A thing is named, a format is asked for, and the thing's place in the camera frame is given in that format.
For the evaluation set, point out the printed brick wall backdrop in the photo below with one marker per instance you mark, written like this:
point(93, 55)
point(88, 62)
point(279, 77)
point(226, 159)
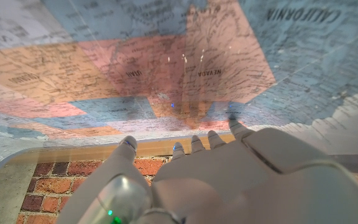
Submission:
point(48, 186)

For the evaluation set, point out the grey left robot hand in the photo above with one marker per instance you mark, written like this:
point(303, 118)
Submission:
point(244, 180)

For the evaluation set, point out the laminated United States map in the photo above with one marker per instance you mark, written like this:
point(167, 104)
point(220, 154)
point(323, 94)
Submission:
point(135, 62)

